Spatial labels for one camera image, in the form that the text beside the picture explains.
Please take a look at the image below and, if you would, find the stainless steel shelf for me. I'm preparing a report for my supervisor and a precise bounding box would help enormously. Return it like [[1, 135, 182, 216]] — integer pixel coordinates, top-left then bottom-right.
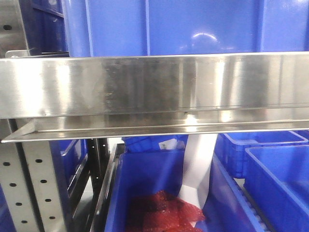
[[0, 52, 309, 143]]

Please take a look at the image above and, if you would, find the large blue crate on shelf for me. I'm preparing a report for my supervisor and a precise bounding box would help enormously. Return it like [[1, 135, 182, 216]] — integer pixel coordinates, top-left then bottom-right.
[[62, 0, 309, 57]]

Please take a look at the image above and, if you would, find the white paper sheet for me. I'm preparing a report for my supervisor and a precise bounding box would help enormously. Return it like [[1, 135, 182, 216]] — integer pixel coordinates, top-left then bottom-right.
[[178, 133, 218, 209]]

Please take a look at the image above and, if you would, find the blue bin with red mesh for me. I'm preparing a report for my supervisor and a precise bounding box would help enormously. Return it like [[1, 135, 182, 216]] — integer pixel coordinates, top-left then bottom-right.
[[104, 151, 265, 232]]

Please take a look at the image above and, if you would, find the blue bin rear right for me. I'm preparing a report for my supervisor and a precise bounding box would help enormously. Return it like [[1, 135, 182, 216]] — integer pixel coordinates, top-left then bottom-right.
[[214, 130, 309, 179]]

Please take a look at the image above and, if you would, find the red mesh netting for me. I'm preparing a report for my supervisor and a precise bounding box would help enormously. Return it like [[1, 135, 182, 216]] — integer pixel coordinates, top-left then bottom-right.
[[125, 190, 205, 232]]

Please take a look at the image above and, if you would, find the blue bin lower right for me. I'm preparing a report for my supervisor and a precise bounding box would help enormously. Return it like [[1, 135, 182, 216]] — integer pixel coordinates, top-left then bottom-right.
[[244, 145, 309, 232]]

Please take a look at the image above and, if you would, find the perforated steel shelf post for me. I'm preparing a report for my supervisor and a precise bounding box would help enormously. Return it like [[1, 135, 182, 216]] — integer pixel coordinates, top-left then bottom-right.
[[0, 141, 73, 232]]

